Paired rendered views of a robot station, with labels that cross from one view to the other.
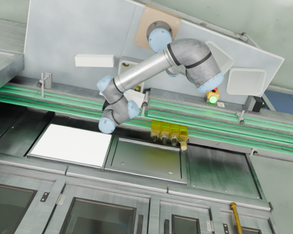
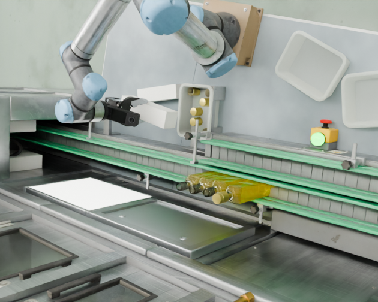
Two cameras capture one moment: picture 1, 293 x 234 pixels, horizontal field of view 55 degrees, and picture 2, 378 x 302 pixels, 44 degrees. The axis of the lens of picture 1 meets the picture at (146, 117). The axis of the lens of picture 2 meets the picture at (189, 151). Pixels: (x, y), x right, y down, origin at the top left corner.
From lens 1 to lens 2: 126 cm
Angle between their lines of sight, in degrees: 44
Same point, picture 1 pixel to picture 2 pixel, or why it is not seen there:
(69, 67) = not seen: hidden behind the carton
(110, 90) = (66, 54)
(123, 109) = (78, 81)
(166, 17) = (231, 7)
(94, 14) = not seen: hidden behind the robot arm
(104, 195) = (57, 236)
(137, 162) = (146, 220)
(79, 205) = (15, 234)
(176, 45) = not seen: outside the picture
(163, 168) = (177, 233)
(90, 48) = (159, 79)
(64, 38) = (134, 71)
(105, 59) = (167, 87)
